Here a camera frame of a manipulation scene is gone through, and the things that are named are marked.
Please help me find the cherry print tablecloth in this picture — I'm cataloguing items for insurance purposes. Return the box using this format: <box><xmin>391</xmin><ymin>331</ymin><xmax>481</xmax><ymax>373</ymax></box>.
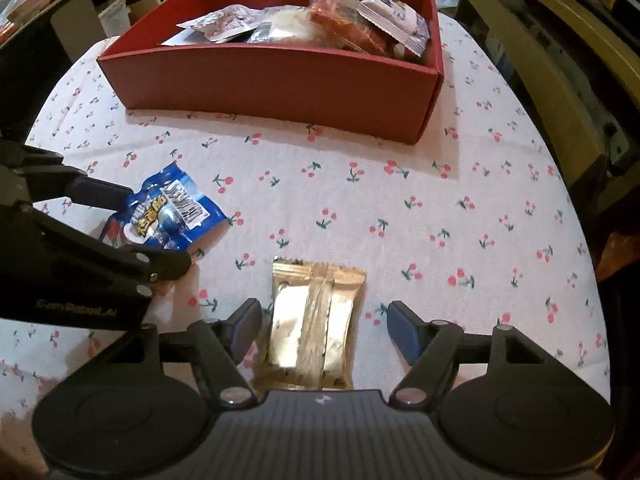
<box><xmin>0</xmin><ymin>10</ymin><xmax>614</xmax><ymax>427</ymax></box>

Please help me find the orange clear snack packet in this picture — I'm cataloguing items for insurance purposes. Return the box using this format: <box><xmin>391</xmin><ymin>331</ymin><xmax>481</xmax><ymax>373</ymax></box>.
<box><xmin>307</xmin><ymin>0</ymin><xmax>401</xmax><ymax>56</ymax></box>

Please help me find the clear bag with white cake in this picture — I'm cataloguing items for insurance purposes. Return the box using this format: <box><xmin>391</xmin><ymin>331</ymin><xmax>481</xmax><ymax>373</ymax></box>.
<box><xmin>267</xmin><ymin>5</ymin><xmax>321</xmax><ymax>46</ymax></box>

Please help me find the wooden furniture frame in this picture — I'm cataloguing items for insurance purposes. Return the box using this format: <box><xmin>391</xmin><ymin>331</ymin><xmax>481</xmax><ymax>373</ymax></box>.
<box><xmin>450</xmin><ymin>0</ymin><xmax>640</xmax><ymax>202</ymax></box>

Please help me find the grey cardboard panel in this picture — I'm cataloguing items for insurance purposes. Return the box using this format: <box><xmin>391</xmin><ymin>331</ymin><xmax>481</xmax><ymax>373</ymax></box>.
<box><xmin>50</xmin><ymin>0</ymin><xmax>104</xmax><ymax>64</ymax></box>

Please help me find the white packet with dark print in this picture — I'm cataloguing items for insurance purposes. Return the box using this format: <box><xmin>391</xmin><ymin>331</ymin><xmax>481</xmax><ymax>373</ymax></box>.
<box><xmin>356</xmin><ymin>0</ymin><xmax>432</xmax><ymax>59</ymax></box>

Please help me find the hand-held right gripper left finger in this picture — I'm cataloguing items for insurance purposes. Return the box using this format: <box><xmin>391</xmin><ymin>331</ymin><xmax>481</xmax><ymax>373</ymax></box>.
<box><xmin>100</xmin><ymin>298</ymin><xmax>264</xmax><ymax>407</ymax></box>

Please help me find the small blue snack packet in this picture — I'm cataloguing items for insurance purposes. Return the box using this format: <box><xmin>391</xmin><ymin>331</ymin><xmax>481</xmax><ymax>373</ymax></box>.
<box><xmin>97</xmin><ymin>161</ymin><xmax>229</xmax><ymax>253</ymax></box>

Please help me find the gold foil packet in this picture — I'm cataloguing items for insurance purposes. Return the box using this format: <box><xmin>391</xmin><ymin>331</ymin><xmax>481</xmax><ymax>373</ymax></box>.
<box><xmin>252</xmin><ymin>258</ymin><xmax>367</xmax><ymax>391</ymax></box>

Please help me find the red cardboard box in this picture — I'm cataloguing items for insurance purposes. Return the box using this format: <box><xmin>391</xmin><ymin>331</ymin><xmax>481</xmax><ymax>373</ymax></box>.
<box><xmin>96</xmin><ymin>0</ymin><xmax>445</xmax><ymax>146</ymax></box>

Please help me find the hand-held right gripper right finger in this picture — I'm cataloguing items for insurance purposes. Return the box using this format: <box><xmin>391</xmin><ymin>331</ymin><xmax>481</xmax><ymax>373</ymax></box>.
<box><xmin>386</xmin><ymin>300</ymin><xmax>557</xmax><ymax>407</ymax></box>

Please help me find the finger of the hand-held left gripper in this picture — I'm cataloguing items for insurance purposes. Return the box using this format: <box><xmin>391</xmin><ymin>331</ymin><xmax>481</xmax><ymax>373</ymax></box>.
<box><xmin>0</xmin><ymin>140</ymin><xmax>134</xmax><ymax>211</ymax></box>
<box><xmin>32</xmin><ymin>205</ymin><xmax>192</xmax><ymax>299</ymax></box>

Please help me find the white plastic container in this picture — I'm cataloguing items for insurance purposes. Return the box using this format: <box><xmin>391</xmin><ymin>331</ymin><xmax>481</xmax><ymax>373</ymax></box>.
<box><xmin>98</xmin><ymin>0</ymin><xmax>132</xmax><ymax>40</ymax></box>

